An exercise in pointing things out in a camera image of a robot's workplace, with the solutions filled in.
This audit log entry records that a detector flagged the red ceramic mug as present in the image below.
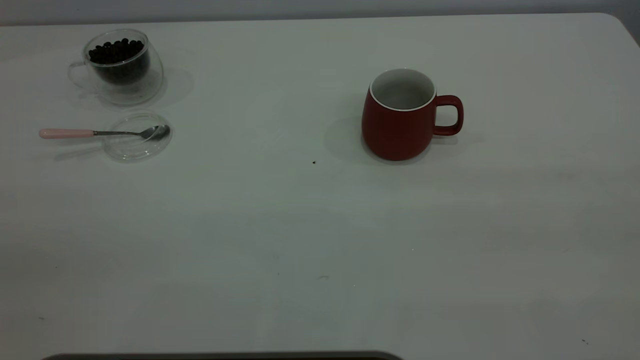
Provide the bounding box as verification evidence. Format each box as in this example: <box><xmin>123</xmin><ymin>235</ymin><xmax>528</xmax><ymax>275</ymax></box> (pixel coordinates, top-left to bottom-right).
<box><xmin>361</xmin><ymin>68</ymin><xmax>464</xmax><ymax>162</ymax></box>

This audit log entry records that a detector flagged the pink handled metal spoon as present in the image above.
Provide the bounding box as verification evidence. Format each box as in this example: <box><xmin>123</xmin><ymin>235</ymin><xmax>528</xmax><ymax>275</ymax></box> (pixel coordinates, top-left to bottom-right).
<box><xmin>39</xmin><ymin>124</ymin><xmax>171</xmax><ymax>141</ymax></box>

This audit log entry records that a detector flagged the dark coffee beans heap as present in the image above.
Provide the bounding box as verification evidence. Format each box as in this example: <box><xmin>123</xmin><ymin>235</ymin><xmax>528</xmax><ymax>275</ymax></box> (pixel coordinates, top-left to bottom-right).
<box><xmin>88</xmin><ymin>38</ymin><xmax>151</xmax><ymax>85</ymax></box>

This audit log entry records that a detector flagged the small clear glass dish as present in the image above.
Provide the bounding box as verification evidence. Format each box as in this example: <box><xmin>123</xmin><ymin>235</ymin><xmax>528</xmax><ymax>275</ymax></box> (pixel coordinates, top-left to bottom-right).
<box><xmin>102</xmin><ymin>112</ymin><xmax>174</xmax><ymax>162</ymax></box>

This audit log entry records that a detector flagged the clear glass handled cup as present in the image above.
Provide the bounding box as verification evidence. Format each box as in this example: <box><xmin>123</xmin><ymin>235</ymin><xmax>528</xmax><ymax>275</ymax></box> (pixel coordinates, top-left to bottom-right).
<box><xmin>67</xmin><ymin>28</ymin><xmax>165</xmax><ymax>107</ymax></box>

